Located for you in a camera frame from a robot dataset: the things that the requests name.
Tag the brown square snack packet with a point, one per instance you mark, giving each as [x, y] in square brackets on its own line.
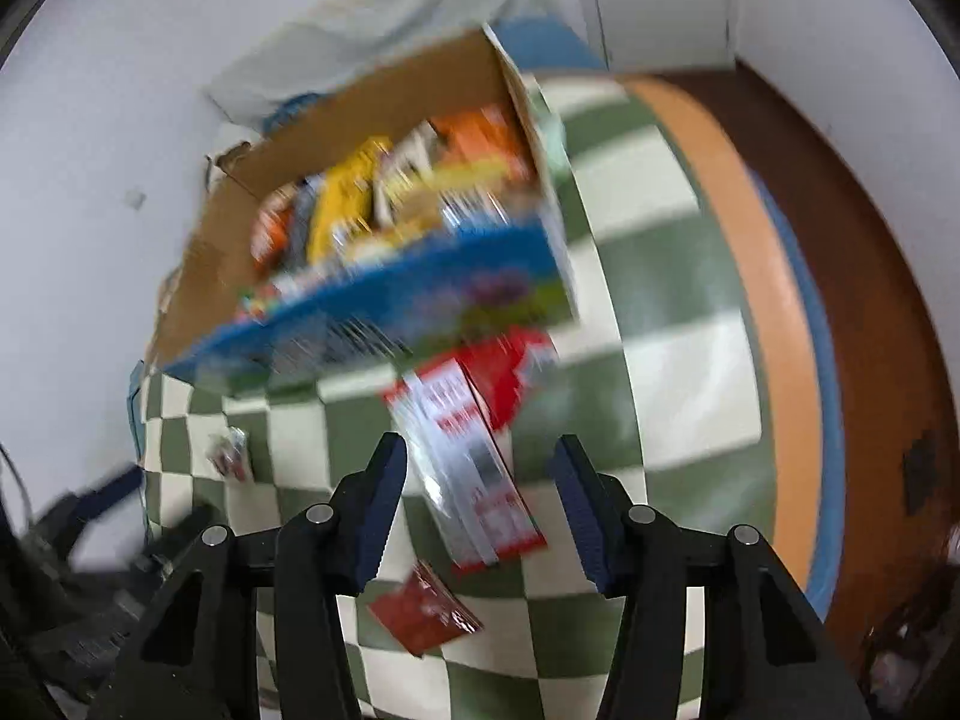
[424, 611]

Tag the yellow chocolate bar packet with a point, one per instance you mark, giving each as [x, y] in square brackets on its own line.
[341, 202]

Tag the cardboard box blue print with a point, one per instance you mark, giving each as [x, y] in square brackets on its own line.
[420, 300]

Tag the red snack packet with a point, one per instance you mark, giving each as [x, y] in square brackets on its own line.
[517, 367]

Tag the blue bed sheet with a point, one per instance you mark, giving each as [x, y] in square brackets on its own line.
[821, 390]

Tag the white wafer stick packet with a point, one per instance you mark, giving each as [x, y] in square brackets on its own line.
[409, 165]

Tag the long silver packet red label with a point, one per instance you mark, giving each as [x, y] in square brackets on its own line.
[465, 465]

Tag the white blue pillow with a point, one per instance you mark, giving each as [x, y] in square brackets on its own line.
[360, 37]

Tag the small white panda packet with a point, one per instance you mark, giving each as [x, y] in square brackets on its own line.
[229, 454]

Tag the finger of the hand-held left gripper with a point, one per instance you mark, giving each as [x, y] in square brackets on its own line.
[109, 491]

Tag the white door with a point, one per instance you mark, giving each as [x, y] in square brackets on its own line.
[660, 0]

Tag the orange panda snack packet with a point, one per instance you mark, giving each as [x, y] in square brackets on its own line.
[270, 229]

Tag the green white checkered mat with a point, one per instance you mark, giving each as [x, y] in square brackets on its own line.
[675, 300]

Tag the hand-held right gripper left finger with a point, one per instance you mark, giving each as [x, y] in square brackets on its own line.
[379, 510]

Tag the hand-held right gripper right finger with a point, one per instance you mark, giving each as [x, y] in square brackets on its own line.
[581, 510]

